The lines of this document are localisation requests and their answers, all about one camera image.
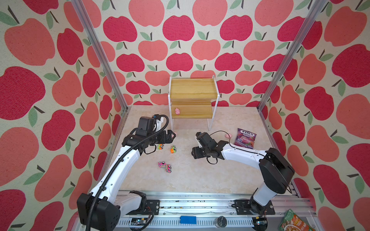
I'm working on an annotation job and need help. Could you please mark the purple candy bag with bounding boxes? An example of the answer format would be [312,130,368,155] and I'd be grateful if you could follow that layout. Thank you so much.
[234,128,257,149]

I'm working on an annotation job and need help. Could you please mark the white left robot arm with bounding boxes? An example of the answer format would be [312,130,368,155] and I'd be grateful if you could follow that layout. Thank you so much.
[77,130,176,231]

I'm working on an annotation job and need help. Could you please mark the aluminium frame post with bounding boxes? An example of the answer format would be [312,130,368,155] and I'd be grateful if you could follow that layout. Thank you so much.
[71,0,129,113]
[257,0,328,114]

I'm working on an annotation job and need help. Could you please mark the aluminium front rail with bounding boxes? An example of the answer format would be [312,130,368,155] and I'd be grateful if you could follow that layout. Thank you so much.
[113,191,323,231]

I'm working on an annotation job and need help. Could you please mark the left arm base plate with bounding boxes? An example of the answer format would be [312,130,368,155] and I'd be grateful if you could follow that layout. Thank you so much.
[128,200,160,215]

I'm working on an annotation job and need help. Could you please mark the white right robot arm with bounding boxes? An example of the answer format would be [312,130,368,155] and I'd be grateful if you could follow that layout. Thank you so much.
[191,132,295,210]

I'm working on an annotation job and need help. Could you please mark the left aluminium frame post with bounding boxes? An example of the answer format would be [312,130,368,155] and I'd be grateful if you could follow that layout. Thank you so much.
[71,0,129,113]

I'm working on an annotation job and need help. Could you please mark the round metal knob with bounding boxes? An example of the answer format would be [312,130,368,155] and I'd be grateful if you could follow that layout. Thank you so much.
[214,216,227,228]

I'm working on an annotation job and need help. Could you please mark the black right camera cable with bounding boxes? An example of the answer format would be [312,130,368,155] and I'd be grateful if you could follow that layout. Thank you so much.
[206,130,232,165]

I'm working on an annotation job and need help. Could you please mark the pink green toy truck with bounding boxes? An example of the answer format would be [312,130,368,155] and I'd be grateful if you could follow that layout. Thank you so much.
[166,165,172,173]

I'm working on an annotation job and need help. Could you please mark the blue block on rail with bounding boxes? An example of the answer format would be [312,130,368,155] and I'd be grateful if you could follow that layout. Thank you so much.
[180,216,197,225]

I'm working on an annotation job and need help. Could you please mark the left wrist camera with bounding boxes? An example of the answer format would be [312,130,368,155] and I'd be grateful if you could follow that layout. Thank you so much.
[135,116,156,137]

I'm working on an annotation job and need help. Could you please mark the wooden two-tier shelf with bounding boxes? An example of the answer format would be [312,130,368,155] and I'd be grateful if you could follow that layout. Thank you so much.
[168,76,220,130]

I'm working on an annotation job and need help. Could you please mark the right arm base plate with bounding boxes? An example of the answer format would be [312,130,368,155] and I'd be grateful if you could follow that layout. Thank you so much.
[231,200,276,216]

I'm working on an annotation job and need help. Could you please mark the green snack packet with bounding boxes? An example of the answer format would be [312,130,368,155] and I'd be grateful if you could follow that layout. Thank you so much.
[278,209,315,231]

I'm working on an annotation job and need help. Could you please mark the right aluminium frame post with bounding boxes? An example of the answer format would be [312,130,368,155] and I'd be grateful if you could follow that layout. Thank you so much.
[257,0,328,114]

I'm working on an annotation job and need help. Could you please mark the pink toy car upper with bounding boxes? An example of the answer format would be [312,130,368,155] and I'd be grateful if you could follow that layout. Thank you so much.
[158,162,167,168]

